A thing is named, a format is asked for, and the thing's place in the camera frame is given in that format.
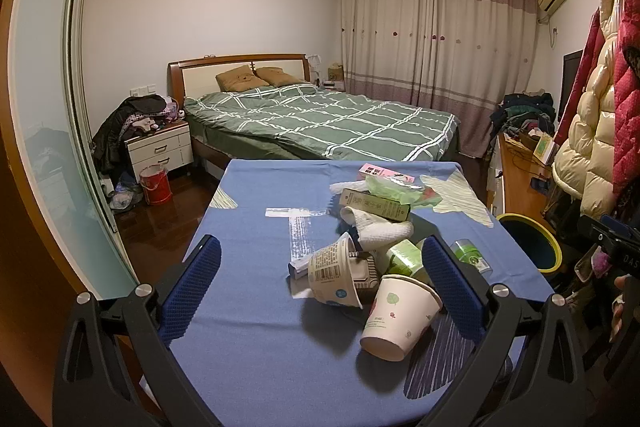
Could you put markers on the clear green label jar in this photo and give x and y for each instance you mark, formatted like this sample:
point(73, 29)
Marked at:
point(468, 253)

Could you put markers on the white fluffy cloth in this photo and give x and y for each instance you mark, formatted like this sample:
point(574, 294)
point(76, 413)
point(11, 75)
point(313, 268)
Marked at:
point(373, 233)

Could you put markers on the brown pillow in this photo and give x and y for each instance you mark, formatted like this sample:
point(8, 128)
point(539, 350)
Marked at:
point(239, 79)
point(276, 77)

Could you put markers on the brown pillow left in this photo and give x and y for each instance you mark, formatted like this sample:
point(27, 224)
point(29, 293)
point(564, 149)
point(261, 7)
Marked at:
point(239, 79)

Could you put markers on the wooden side desk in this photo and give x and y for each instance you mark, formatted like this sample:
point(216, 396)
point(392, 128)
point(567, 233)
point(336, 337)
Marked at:
point(510, 170)

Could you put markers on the green plaid duvet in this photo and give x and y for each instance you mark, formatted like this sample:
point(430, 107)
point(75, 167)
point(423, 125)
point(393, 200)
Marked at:
point(317, 123)

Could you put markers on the red bucket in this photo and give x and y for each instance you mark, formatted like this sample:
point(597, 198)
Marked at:
point(155, 184)

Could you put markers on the cream puffer jacket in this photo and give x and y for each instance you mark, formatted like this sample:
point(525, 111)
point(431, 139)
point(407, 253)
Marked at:
point(583, 166)

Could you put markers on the wooden bed with headboard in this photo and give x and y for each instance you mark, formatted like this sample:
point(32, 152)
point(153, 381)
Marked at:
point(197, 77)

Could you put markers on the red quilted jacket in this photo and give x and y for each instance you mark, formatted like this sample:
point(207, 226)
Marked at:
point(626, 93)

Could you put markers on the pink strawberry milk carton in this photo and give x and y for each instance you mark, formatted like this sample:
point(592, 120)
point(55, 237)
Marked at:
point(381, 172)

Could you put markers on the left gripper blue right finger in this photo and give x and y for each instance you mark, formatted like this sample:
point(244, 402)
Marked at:
point(456, 292)

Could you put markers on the clear plastic sheet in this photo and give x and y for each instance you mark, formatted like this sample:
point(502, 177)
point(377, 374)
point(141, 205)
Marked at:
point(299, 221)

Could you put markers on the brown pillow right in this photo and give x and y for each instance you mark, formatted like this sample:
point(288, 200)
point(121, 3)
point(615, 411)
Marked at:
point(276, 77)

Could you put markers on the paper noodle bowl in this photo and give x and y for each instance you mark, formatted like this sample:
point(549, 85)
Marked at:
point(330, 275)

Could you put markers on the pink striped curtain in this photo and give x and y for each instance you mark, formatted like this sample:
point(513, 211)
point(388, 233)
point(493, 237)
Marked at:
point(457, 56)

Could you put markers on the blue tablecloth with stars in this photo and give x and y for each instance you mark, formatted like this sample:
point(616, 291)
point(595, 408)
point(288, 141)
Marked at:
point(311, 320)

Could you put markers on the green tea carton box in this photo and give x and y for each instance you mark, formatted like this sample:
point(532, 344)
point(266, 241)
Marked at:
point(378, 206)

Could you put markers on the sliding wardrobe glass door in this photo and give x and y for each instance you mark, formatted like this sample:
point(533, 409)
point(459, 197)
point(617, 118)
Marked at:
point(43, 80)

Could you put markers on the white bedside cabinet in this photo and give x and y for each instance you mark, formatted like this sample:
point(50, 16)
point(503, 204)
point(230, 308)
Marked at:
point(169, 147)

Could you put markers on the pile of dark clothes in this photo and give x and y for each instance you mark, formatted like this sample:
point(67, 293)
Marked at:
point(137, 115)

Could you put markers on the small green carton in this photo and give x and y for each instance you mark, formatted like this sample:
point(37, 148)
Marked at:
point(405, 258)

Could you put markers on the black television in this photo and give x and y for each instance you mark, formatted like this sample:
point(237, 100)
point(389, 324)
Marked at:
point(571, 63)

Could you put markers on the white tissue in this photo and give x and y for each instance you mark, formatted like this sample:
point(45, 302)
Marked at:
point(340, 187)

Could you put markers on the green plastic wrapper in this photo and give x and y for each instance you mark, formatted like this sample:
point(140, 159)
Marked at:
point(403, 192)

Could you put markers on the white paper cup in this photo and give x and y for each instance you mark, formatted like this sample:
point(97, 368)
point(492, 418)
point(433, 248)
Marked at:
point(402, 311)

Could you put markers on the clothes heap on desk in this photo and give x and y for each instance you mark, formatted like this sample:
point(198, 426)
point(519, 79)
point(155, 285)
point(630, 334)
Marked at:
point(518, 108)

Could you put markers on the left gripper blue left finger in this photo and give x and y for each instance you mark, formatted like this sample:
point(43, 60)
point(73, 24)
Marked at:
point(183, 287)

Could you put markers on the yellow rimmed trash bin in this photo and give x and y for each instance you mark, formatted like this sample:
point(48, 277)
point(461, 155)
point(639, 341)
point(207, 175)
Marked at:
point(535, 240)

